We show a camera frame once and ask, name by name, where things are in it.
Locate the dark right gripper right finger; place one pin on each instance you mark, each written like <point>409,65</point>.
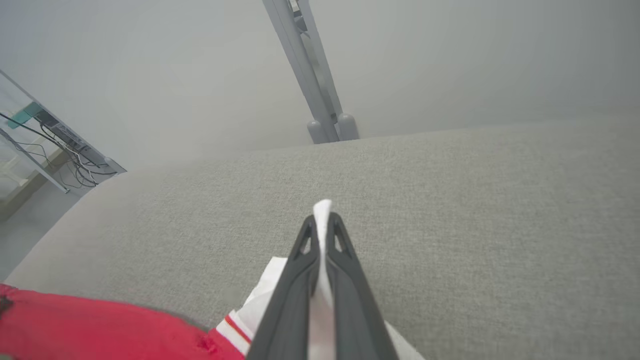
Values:
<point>355,310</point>

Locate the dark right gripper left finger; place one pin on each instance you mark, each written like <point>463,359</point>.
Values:
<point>295,310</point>

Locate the red white sports jersey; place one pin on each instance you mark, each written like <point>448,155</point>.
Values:
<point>100,325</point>

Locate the grey fabric sofa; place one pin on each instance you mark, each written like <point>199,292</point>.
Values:
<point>450,225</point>

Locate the teal box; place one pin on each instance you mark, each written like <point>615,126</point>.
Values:
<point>24,115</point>

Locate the grey metal partition post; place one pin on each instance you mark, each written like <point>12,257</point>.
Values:
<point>320,100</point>

